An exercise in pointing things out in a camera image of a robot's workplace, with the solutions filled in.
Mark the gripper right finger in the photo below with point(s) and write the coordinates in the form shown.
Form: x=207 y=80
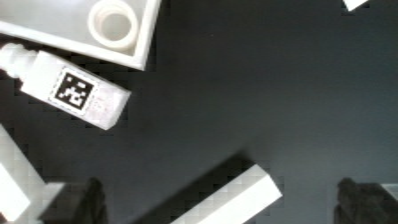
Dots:
x=367 y=204

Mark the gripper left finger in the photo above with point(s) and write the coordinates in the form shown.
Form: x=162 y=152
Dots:
x=79 y=206

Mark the white leg with tag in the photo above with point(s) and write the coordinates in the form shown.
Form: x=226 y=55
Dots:
x=65 y=85

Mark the white square table top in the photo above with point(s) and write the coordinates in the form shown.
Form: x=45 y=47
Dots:
x=97 y=27

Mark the white U-shaped obstacle fence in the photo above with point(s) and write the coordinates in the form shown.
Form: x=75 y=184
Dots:
x=262 y=115

